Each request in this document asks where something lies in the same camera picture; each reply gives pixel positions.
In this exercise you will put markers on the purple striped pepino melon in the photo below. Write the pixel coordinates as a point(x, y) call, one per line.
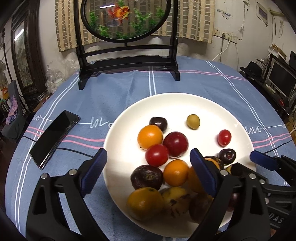
point(175, 201)

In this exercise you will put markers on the red plum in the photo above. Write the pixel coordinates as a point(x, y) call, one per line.
point(175, 144)
point(233, 201)

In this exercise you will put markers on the orange mandarin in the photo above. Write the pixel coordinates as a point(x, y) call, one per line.
point(214, 162)

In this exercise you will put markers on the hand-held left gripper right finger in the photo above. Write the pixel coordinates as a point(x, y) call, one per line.
point(203, 171)

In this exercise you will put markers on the black metal rack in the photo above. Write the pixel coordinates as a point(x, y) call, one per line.
point(277, 99)

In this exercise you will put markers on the smooth orange citrus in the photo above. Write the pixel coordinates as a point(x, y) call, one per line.
point(176, 172)
point(193, 180)

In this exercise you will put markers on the dark maroon fruit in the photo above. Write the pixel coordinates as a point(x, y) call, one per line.
point(146, 177)

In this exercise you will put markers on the dark framed painting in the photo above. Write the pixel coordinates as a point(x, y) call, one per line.
point(22, 53)

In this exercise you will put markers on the round goldfish screen black stand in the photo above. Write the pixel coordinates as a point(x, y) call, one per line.
point(124, 16)

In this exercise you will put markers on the dark chair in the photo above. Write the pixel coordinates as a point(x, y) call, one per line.
point(20, 120)

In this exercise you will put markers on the white oval plate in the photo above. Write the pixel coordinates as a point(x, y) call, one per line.
point(208, 109)

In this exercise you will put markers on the small dark purple plum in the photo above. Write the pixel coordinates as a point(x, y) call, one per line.
point(158, 124)

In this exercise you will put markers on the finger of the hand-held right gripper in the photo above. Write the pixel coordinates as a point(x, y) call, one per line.
point(263, 160)
point(242, 169)

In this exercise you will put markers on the black smartphone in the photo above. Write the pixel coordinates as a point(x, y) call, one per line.
point(52, 139)

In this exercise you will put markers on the small orange citrus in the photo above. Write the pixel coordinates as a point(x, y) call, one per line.
point(150, 137)

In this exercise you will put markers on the white wall box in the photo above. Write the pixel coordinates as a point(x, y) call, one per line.
point(262, 14)

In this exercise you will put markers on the dark cherry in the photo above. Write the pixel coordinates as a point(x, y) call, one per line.
point(227, 156)

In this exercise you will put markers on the small olive green fruit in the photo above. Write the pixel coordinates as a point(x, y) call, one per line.
point(193, 121)

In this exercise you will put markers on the yellow loquat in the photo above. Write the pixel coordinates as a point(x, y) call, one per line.
point(229, 169)

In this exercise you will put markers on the white wall sockets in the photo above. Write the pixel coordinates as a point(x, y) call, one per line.
point(225, 36)

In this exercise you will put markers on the tan brown round fruit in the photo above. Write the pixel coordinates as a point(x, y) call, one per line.
point(198, 208)

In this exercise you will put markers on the green-yellow citrus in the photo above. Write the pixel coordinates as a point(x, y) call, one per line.
point(144, 204)

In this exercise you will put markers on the computer monitor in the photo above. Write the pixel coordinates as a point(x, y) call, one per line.
point(281, 77)

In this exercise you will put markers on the clear plastic bag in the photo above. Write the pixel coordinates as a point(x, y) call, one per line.
point(54, 78)

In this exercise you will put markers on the black speaker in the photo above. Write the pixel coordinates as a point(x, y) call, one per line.
point(293, 58)

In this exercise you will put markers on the purple cloth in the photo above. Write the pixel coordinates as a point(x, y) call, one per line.
point(12, 111)

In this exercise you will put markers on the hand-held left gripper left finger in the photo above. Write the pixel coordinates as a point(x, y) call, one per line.
point(94, 171)

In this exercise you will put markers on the small red cherry tomato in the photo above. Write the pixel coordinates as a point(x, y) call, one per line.
point(224, 138)

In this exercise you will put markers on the beige checked curtain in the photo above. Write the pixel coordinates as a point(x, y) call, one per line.
point(67, 25)

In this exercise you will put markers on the black hat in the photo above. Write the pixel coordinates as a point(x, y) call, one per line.
point(253, 69)

